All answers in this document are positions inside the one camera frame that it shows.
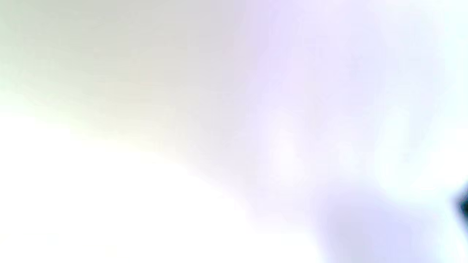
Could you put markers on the blue leaf print pillowcase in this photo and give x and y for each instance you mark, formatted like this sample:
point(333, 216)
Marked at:
point(347, 226)

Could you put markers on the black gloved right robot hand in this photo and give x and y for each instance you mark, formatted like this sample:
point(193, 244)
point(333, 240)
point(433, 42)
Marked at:
point(465, 206)

